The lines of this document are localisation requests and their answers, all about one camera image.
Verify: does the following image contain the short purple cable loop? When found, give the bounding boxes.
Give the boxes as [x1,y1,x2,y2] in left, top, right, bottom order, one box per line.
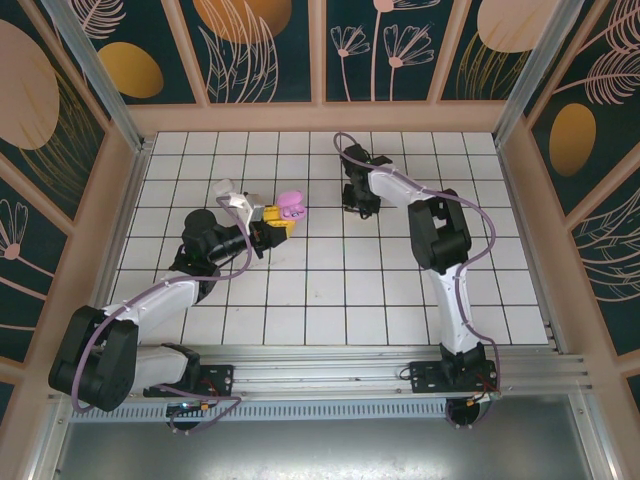
[166,387,242,436]

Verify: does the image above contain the aluminium front post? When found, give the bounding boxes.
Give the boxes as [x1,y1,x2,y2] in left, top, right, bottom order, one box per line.
[569,357,619,480]
[27,394,71,480]

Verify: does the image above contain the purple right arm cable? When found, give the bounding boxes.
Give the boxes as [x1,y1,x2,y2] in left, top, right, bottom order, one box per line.
[333,130,503,401]

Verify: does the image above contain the aluminium table side rail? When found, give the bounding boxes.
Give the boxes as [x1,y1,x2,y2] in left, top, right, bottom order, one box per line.
[494,137,574,356]
[92,142,154,326]

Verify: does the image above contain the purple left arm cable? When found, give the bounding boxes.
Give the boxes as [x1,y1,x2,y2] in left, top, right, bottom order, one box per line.
[69,195,254,414]

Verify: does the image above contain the panel with small orange oval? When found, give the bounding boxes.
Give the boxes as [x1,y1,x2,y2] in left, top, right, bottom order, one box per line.
[64,0,201,107]

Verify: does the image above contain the panel with orange half circle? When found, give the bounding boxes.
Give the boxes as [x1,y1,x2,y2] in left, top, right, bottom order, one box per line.
[178,0,315,106]

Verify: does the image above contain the grey metal sheet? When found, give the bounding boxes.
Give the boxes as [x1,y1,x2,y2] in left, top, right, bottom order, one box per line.
[49,417,601,480]

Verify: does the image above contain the slotted grey cable duct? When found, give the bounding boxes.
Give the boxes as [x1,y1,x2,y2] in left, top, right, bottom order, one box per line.
[69,399,451,422]

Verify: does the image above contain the panel with leaf outlines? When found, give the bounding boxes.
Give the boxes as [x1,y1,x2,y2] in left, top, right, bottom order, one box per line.
[568,182,640,357]

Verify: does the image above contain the panel with fern and oval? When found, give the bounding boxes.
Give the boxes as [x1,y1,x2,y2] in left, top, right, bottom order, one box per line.
[523,0,640,219]

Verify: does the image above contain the panel with large cream oval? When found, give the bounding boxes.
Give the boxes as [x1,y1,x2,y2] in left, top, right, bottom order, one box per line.
[0,0,112,224]

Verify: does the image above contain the panel with pink flowers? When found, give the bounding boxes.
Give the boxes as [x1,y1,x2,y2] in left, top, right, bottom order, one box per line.
[324,0,442,105]

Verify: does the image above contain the aluminium corner post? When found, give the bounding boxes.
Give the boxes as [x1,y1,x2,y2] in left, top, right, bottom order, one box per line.
[493,0,584,149]
[42,0,151,154]

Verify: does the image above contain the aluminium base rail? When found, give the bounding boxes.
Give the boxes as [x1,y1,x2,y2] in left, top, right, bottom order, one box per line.
[47,344,599,401]

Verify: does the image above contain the panel with single flower outline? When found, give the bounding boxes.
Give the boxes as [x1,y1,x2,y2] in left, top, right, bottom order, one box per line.
[0,152,72,364]

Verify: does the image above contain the panel with cream circle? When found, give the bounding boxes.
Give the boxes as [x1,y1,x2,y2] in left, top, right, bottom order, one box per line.
[438,0,549,104]

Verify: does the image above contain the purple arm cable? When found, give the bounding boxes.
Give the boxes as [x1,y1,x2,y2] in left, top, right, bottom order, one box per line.
[69,195,254,414]
[333,130,503,401]

